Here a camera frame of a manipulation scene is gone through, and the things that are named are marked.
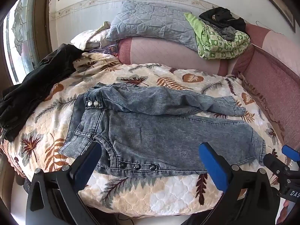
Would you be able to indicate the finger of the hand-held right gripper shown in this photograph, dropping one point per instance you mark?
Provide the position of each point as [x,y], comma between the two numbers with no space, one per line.
[290,152]
[275,164]

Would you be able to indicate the pink padded bed cushion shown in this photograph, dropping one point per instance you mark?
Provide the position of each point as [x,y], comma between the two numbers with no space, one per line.
[164,51]

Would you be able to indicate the blue denim pants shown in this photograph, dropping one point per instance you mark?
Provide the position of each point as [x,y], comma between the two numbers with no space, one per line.
[152,126]

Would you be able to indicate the purple packet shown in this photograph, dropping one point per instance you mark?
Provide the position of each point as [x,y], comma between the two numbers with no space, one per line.
[112,49]

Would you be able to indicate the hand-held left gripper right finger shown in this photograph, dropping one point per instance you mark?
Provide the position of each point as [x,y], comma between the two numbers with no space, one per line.
[213,166]

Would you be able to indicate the cream pillow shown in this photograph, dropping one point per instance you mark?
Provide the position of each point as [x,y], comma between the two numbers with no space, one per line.
[93,37]

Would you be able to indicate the leaf print quilted blanket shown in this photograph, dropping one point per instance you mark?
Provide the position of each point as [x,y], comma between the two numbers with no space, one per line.
[164,187]

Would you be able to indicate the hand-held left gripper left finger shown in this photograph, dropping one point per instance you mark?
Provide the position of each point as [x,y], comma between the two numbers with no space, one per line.
[90,155]

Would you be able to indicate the grey quilted pillow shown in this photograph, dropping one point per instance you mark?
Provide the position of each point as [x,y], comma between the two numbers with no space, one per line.
[150,21]

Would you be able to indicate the black garment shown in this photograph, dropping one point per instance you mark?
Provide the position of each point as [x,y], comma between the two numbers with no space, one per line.
[35,82]

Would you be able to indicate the brown wooden window frame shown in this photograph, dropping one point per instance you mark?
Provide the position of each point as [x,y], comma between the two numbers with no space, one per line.
[42,16]

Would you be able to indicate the black crumpled cloth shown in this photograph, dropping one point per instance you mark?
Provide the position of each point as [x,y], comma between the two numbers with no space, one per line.
[220,16]

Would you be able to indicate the stained glass window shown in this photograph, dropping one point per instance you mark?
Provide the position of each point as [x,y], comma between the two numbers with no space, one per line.
[21,32]

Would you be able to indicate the person's right hand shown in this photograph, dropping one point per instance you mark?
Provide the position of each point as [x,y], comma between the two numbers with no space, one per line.
[287,207]

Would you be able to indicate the green patterned blanket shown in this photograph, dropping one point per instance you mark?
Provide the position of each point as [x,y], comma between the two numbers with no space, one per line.
[218,44]

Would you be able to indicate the grey crumpled cloth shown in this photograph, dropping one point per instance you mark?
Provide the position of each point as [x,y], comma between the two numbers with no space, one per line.
[228,31]

